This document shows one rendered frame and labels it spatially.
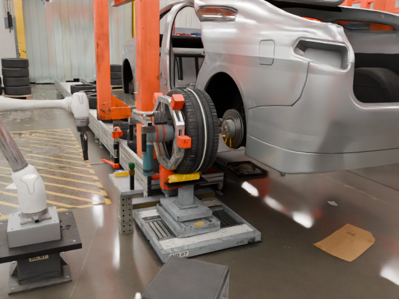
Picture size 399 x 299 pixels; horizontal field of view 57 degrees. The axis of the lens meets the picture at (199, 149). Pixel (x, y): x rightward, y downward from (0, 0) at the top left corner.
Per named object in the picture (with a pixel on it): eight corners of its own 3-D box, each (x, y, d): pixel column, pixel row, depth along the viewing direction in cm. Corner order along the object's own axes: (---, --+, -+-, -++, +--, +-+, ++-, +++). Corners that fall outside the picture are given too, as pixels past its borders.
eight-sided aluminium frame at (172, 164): (183, 176, 266) (185, 101, 251) (175, 177, 263) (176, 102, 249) (159, 156, 313) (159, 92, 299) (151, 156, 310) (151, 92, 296)
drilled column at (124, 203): (133, 232, 301) (132, 184, 290) (120, 234, 297) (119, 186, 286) (129, 227, 310) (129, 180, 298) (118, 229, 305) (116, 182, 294)
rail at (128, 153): (155, 190, 345) (155, 168, 339) (146, 192, 341) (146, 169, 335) (103, 134, 560) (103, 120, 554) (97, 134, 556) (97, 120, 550)
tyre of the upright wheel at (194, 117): (230, 133, 251) (198, 70, 287) (198, 136, 241) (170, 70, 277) (202, 187, 299) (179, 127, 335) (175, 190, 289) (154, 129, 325)
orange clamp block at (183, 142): (186, 145, 260) (191, 148, 252) (176, 145, 257) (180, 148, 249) (186, 134, 258) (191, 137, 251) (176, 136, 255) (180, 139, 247)
